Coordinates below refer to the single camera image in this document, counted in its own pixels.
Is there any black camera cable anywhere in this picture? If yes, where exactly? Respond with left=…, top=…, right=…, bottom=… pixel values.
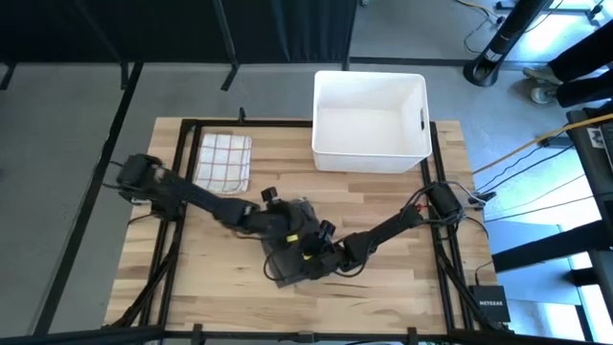
left=261, top=248, right=307, bottom=284

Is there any black rig frame beam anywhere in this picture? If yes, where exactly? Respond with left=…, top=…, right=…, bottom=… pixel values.
left=0, top=325, right=613, bottom=345
left=32, top=61, right=146, bottom=336
left=491, top=218, right=613, bottom=275

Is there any yellow hanging cord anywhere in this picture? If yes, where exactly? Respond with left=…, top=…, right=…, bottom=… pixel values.
left=471, top=113, right=613, bottom=174

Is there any grey towel with white checks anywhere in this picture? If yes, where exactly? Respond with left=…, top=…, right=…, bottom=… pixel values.
left=261, top=196, right=336, bottom=288

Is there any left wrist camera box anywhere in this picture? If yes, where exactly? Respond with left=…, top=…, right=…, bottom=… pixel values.
left=261, top=186, right=310, bottom=224

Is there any black floor bar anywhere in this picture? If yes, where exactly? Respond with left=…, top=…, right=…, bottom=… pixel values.
left=349, top=56, right=613, bottom=71

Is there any white perforated laundry basket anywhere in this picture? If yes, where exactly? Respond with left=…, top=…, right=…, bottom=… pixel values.
left=311, top=70, right=434, bottom=174

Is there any black Netgear network switch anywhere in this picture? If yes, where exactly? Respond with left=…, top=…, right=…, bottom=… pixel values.
left=467, top=285, right=512, bottom=324

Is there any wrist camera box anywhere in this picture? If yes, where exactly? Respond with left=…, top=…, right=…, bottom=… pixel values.
left=261, top=186, right=310, bottom=224
left=299, top=219, right=337, bottom=258

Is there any person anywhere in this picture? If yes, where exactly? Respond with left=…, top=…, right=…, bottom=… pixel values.
left=521, top=18, right=613, bottom=109

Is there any white towel with red checks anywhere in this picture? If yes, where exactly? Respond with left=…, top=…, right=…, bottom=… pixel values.
left=192, top=132, right=254, bottom=195

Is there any black folding screen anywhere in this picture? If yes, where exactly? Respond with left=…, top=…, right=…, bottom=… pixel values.
left=0, top=0, right=359, bottom=92

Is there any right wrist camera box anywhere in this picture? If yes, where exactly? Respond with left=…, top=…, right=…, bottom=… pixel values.
left=299, top=219, right=337, bottom=258

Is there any black equipment cart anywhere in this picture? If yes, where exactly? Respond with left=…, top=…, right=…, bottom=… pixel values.
left=566, top=99, right=613, bottom=241

